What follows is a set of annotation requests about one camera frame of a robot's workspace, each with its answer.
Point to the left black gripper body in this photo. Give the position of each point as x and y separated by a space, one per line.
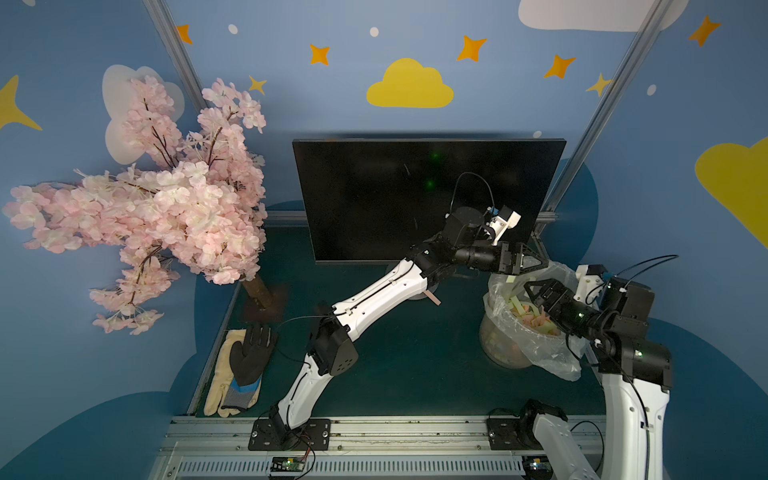
510 258

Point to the pink sticky note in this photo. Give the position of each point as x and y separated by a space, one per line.
430 295

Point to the black and beige work gloves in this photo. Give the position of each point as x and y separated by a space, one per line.
239 369

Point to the black computer monitor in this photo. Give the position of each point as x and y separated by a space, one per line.
371 200

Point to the left small circuit board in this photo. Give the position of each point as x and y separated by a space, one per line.
287 465

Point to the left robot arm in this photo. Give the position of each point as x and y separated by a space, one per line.
468 238

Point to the right aluminium frame post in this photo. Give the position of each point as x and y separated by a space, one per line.
639 48

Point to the aluminium mounting rail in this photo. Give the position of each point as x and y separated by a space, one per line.
384 447

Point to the brown tree trunk base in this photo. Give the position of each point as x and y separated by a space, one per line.
264 304

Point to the round grey monitor stand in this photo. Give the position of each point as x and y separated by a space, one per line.
421 296

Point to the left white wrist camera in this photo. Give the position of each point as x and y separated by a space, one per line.
505 219

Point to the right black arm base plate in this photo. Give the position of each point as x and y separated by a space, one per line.
511 434

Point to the left aluminium frame post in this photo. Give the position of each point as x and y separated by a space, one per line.
163 21

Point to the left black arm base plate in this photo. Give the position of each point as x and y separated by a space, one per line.
270 435

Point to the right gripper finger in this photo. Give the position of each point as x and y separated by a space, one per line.
532 289
550 286

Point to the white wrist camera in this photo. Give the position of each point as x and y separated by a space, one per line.
505 219
591 282

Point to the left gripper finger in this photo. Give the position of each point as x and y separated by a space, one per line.
535 268
537 253

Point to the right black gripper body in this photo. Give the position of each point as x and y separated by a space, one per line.
555 302

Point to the aluminium frame post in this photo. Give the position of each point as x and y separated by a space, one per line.
639 48
163 21

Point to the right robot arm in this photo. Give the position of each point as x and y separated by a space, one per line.
634 373

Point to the small circuit board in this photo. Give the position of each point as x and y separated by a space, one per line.
537 468
287 465

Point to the pink cherry blossom tree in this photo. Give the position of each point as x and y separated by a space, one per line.
201 205

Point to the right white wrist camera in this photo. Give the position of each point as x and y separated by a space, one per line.
591 282

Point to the bin with clear plastic bag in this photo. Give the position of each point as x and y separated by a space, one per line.
516 334

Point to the right small circuit board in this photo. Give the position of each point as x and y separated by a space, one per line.
537 468

